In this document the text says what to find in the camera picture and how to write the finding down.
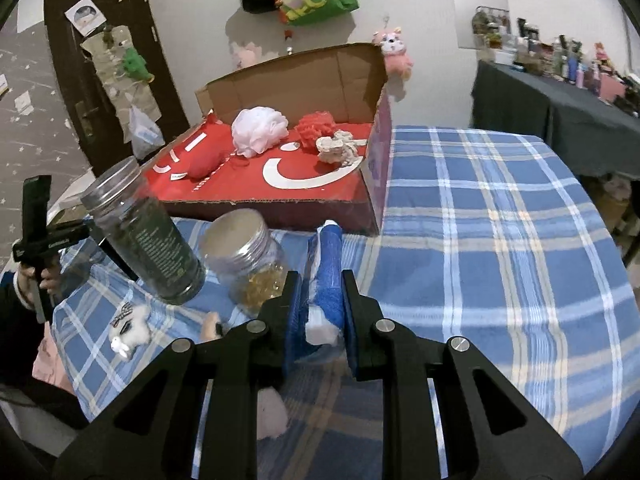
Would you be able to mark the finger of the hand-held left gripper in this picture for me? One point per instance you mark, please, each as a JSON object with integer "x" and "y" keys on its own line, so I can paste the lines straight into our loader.
{"x": 117, "y": 260}

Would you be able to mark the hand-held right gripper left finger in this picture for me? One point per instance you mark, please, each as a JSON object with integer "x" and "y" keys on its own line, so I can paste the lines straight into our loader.
{"x": 295, "y": 320}

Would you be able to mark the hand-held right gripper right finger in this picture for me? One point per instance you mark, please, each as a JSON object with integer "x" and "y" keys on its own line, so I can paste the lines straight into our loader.
{"x": 350, "y": 330}

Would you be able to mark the tall clear jar dark label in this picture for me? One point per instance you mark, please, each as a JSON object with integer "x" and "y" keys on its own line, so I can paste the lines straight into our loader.
{"x": 150, "y": 240}

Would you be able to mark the blue bandage roll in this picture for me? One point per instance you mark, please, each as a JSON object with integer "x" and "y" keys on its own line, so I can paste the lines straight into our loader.
{"x": 327, "y": 280}

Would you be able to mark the small white bunny plush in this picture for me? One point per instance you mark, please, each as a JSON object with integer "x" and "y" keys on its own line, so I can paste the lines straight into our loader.
{"x": 132, "y": 332}

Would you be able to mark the short jar with gold clips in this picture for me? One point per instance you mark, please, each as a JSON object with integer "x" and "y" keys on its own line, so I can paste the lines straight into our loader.
{"x": 240, "y": 260}

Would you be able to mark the white cotton wad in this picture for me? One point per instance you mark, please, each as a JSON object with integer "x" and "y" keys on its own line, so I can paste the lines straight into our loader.
{"x": 272, "y": 415}

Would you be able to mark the cardboard box with red bottom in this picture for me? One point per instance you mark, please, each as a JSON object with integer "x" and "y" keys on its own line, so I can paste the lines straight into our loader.
{"x": 325, "y": 195}

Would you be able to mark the red plush heart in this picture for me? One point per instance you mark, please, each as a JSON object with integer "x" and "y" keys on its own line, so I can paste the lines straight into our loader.
{"x": 205, "y": 162}

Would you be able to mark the cream crochet scrunchie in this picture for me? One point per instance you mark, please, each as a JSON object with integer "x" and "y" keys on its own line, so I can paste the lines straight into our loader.
{"x": 335, "y": 150}

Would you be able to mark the red foam net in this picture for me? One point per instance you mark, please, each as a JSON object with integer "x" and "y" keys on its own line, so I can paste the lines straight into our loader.
{"x": 315, "y": 130}

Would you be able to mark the white mesh bath pouf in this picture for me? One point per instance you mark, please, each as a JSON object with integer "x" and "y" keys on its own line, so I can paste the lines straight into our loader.
{"x": 260, "y": 130}

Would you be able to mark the person's left forearm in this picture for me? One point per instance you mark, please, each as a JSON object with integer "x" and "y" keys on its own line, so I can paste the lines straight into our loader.
{"x": 35, "y": 360}

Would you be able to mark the person's left hand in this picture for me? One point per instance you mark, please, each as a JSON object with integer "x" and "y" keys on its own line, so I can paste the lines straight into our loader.
{"x": 49, "y": 282}

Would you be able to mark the clear plastic bag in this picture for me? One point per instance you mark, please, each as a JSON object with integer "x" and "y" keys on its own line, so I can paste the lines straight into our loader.
{"x": 145, "y": 135}

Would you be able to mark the blue plaid blanket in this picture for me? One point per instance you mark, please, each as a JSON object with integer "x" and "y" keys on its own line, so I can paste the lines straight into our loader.
{"x": 475, "y": 260}

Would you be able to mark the hanging fabric organizer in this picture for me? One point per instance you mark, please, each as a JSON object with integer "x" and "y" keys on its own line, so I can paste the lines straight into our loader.
{"x": 115, "y": 80}

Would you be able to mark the dark wooden door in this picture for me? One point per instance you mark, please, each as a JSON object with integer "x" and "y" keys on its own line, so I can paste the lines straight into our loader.
{"x": 160, "y": 85}

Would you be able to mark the green plush toy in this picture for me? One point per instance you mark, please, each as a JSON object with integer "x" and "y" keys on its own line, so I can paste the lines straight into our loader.
{"x": 137, "y": 65}

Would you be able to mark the photo sheet on door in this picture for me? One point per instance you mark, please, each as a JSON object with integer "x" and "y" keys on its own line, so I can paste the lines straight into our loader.
{"x": 85, "y": 15}

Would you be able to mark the table with dark cloth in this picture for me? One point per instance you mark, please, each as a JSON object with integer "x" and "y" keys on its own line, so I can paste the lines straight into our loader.
{"x": 550, "y": 110}

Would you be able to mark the row of cosmetic bottles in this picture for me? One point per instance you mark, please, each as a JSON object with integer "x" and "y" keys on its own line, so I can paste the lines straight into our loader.
{"x": 560, "y": 55}

